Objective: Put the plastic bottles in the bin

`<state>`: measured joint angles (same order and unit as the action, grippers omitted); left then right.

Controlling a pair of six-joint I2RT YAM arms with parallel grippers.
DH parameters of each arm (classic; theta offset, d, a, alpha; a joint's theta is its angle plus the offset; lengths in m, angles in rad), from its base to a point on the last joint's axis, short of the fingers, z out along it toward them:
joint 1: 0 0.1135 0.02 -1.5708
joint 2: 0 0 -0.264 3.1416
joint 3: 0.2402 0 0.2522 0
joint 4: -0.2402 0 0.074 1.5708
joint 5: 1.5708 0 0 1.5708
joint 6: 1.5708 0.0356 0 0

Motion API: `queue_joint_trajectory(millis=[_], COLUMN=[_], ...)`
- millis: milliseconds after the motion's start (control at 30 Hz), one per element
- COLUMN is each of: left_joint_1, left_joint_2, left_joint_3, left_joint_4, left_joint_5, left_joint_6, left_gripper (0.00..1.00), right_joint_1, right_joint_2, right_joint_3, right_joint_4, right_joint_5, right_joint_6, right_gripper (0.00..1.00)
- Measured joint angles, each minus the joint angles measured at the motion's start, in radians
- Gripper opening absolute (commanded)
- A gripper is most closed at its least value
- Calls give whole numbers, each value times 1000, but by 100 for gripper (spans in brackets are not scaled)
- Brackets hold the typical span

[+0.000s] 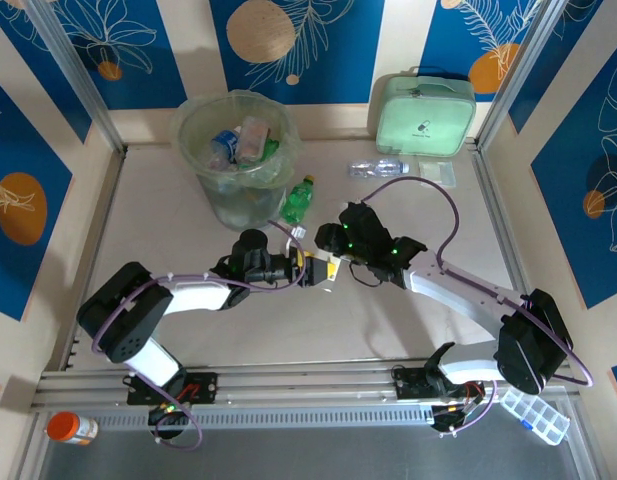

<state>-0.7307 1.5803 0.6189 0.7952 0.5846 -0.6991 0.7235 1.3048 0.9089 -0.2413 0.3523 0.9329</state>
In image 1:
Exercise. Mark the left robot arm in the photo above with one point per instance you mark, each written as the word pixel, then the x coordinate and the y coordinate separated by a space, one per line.
pixel 198 295

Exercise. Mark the mint green zip bag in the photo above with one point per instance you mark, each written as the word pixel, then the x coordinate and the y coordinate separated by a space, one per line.
pixel 425 120

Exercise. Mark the orange cap pill bottle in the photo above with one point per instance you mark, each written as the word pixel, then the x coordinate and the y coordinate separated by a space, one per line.
pixel 70 427

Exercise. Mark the green bin with liner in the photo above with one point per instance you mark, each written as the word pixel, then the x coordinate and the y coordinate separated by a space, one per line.
pixel 243 205

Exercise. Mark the aluminium frame post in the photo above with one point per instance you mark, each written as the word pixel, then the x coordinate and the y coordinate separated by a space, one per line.
pixel 80 75
pixel 520 75

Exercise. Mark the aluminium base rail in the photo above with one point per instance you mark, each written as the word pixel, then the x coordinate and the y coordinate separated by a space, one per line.
pixel 308 385

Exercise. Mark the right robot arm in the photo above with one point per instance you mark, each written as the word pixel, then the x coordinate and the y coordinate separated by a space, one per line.
pixel 453 285

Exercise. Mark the green plastic bin liner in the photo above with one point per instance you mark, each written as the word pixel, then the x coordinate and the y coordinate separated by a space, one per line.
pixel 233 110

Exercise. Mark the aluminium side rail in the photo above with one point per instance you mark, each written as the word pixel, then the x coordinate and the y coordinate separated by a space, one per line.
pixel 492 200
pixel 103 220

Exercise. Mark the clear water bottle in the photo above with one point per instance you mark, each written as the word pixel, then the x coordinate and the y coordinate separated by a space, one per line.
pixel 378 169

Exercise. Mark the clear plastic organizer box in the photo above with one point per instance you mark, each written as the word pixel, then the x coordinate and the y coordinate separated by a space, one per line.
pixel 535 415

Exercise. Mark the brown label bottle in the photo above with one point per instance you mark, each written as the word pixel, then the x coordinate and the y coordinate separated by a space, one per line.
pixel 253 137

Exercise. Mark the crushed green Sprite bottle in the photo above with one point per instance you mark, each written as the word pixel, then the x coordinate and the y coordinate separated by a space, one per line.
pixel 298 200

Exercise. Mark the clear bottle blue label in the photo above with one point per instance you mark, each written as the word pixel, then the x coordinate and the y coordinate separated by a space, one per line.
pixel 225 145

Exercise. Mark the small clear zip bag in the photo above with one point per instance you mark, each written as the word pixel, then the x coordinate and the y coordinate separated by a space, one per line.
pixel 438 172

